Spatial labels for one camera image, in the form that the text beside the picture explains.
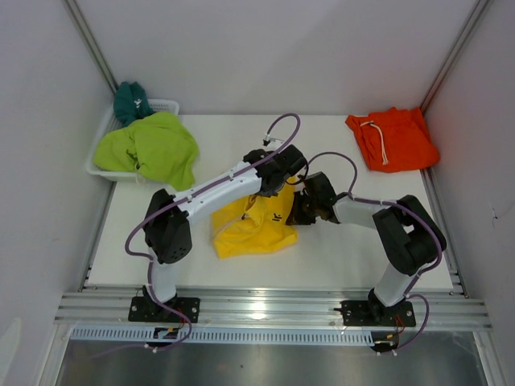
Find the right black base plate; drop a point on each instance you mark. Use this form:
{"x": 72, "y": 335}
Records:
{"x": 367, "y": 313}

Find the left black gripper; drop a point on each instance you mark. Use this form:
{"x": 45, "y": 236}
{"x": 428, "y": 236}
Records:
{"x": 268, "y": 194}

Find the orange shorts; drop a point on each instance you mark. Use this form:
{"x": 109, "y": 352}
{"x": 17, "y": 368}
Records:
{"x": 407, "y": 140}

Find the lime green shorts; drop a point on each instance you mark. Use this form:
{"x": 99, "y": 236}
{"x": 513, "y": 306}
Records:
{"x": 157, "y": 147}

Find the yellow shorts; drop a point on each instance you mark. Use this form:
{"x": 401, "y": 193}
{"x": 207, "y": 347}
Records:
{"x": 255, "y": 224}

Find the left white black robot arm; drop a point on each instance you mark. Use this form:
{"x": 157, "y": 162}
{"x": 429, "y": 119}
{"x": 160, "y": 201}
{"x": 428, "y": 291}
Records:
{"x": 168, "y": 235}

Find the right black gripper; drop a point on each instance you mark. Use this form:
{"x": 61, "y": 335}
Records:
{"x": 295, "y": 217}

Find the white slotted cable duct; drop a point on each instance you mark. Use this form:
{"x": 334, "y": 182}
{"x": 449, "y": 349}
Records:
{"x": 149, "y": 334}

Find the aluminium mounting rail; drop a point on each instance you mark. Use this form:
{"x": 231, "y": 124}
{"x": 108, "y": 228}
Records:
{"x": 269, "y": 308}

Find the teal shorts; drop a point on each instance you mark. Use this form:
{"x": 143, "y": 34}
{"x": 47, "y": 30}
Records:
{"x": 131, "y": 103}

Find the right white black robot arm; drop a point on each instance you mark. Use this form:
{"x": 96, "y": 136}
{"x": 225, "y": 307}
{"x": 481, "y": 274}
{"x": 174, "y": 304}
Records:
{"x": 412, "y": 241}

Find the white shorts drawstring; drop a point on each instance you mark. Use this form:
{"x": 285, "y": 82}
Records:
{"x": 384, "y": 156}

